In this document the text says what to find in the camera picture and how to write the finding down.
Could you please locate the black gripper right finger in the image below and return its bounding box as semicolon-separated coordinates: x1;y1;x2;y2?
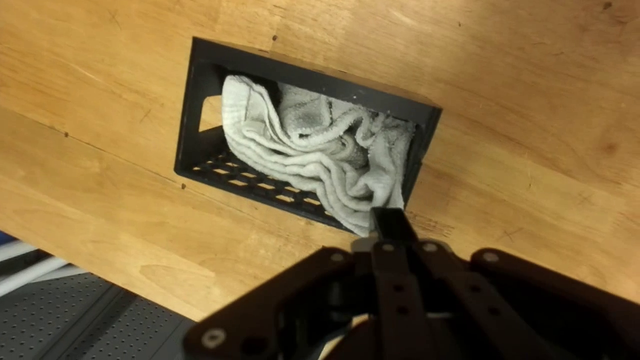
392;207;640;360

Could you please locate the black perforated box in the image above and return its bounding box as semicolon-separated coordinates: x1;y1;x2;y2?
173;37;444;237

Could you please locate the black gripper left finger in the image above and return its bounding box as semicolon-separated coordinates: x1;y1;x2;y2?
181;207;427;360

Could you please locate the white terry cloth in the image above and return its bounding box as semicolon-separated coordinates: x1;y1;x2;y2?
217;73;417;239

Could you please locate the grey perforated metal panel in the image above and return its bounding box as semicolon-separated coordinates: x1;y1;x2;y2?
0;267;202;360

